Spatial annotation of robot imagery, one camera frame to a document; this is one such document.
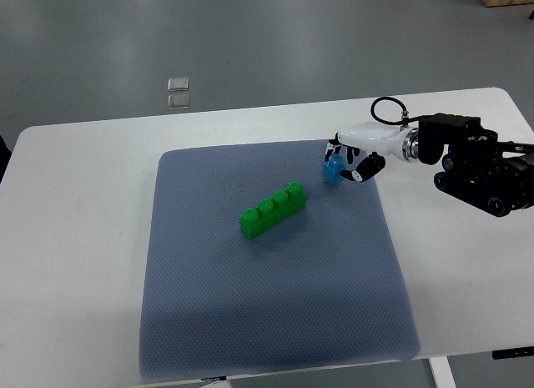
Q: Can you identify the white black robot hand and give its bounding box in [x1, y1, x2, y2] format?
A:
[324, 122, 418, 183]

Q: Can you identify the blue single-stud block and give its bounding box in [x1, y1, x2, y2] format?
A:
[322, 154, 345, 186]

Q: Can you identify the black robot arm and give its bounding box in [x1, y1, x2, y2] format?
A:
[417, 113, 533, 217]

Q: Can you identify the green four-stud block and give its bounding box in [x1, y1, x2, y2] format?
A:
[239, 181, 307, 239]

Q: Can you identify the blue-grey textured mat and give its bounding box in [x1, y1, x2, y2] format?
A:
[139, 140, 420, 380]

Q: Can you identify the lower metal floor plate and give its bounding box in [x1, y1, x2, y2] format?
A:
[168, 93, 189, 110]

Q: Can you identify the metal floor plate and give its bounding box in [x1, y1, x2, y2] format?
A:
[167, 77, 189, 92]
[168, 93, 189, 110]

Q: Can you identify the upper metal floor plate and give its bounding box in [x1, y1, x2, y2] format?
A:
[167, 77, 189, 92]

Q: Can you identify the white table leg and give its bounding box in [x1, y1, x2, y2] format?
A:
[428, 356, 456, 388]

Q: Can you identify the black table control panel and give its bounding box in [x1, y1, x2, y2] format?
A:
[491, 346, 534, 360]

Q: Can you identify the person in black clothing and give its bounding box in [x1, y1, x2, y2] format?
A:
[0, 136, 12, 181]

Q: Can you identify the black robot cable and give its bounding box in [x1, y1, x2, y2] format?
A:
[370, 96, 421, 128]

